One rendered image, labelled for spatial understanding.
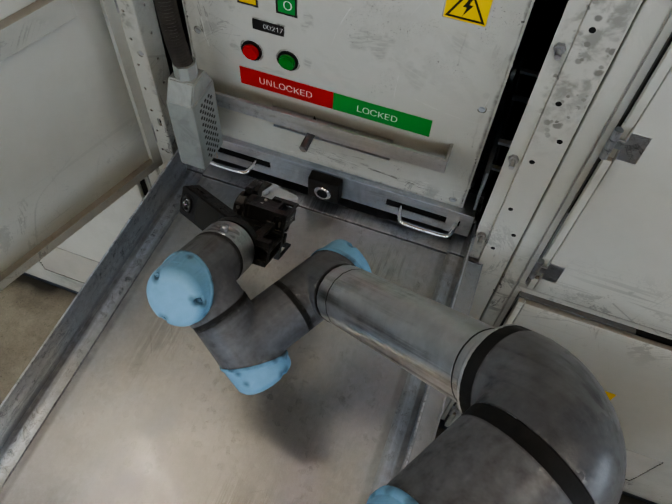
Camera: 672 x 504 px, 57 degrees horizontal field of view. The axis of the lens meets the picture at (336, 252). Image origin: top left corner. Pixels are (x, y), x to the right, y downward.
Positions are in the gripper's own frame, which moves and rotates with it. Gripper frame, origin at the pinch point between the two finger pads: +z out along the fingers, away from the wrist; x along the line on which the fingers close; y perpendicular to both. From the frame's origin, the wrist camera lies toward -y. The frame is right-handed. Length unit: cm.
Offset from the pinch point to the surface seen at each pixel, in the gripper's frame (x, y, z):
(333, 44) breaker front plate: 24.4, 4.9, 1.5
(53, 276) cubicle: -72, -80, 50
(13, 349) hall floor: -93, -84, 37
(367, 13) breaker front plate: 30.0, 9.5, -1.7
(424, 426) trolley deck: -23.6, 34.3, -12.8
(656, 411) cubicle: -33, 80, 27
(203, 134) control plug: 5.6, -13.3, 1.1
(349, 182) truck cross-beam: 0.0, 9.4, 14.2
